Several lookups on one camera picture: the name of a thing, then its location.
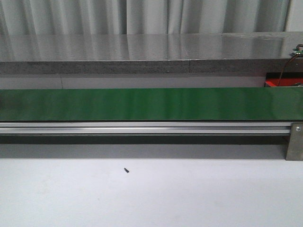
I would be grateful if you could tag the grey stone counter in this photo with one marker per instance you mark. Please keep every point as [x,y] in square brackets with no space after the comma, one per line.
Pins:
[147,54]

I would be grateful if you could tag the aluminium conveyor side rail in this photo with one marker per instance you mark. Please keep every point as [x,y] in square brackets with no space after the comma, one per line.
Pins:
[145,127]

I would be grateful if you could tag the green conveyor belt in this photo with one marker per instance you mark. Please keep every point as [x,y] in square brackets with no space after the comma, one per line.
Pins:
[153,104]

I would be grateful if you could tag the grey pleated curtain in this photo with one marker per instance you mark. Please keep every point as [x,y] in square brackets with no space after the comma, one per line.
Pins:
[67,17]

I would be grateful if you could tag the metal conveyor support bracket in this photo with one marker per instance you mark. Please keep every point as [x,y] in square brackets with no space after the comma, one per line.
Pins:
[295,146]

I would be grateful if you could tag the small green circuit board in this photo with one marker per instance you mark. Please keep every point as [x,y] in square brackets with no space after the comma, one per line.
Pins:
[297,51]

